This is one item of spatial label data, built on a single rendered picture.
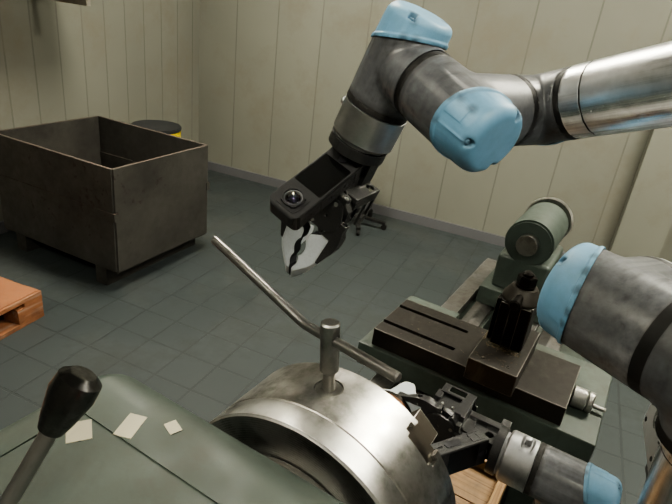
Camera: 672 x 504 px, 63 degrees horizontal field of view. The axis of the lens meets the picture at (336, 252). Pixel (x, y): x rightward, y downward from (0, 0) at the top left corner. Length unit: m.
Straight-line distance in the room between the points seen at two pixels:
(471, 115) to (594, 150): 3.86
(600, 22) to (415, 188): 1.73
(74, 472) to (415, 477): 0.33
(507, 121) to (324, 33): 4.25
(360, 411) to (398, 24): 0.41
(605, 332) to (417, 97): 0.30
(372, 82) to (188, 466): 0.41
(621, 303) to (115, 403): 0.51
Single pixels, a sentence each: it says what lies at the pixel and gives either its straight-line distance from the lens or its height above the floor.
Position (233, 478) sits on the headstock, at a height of 1.26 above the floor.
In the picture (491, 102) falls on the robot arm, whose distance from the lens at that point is 0.52.
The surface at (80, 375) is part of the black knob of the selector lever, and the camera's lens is 0.40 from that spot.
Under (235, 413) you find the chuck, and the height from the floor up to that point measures 1.21.
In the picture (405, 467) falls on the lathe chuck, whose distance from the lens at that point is 0.63.
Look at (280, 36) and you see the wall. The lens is 4.93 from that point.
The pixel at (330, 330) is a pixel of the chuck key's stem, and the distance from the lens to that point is 0.60.
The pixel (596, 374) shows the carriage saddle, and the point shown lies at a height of 0.93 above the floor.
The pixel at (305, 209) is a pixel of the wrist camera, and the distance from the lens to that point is 0.60.
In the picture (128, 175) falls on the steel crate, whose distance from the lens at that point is 3.15.
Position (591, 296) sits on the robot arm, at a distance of 0.62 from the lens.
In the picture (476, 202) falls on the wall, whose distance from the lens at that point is 4.53.
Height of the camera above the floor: 1.64
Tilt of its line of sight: 25 degrees down
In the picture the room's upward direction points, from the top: 7 degrees clockwise
